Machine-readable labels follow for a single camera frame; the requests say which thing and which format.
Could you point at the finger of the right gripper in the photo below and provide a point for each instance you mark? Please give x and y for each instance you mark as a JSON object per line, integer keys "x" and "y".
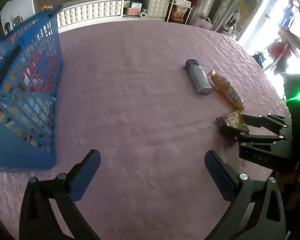
{"x": 242, "y": 136}
{"x": 271, "y": 122}

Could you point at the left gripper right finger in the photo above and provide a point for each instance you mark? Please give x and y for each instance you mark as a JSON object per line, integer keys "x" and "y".
{"x": 256, "y": 208}

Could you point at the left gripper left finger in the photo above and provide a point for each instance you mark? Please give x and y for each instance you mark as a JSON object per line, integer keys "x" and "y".
{"x": 37, "y": 219}

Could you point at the purple yellow chips bag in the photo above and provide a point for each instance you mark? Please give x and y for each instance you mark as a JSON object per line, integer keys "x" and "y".
{"x": 231, "y": 126}

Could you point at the grey blue cylindrical can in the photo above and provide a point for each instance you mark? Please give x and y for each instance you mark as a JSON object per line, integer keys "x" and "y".
{"x": 198, "y": 77}

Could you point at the orange snack packet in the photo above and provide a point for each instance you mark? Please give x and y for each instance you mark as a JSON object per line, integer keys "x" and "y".
{"x": 227, "y": 90}

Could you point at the standing arched mirror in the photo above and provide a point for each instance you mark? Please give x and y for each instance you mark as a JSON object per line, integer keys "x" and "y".
{"x": 233, "y": 17}

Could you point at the pink white shopping bag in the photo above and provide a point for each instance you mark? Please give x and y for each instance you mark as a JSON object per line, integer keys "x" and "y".
{"x": 204, "y": 23}

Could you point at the pink quilted table cloth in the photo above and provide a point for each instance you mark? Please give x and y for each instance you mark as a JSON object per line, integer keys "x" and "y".
{"x": 125, "y": 92}

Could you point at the blue plastic basket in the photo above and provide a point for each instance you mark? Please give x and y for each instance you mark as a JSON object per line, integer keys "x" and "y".
{"x": 31, "y": 64}

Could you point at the white tufted TV cabinet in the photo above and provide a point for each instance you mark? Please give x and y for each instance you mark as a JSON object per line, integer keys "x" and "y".
{"x": 81, "y": 13}

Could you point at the pile of oranges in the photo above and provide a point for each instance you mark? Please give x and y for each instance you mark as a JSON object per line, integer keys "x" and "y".
{"x": 45, "y": 7}

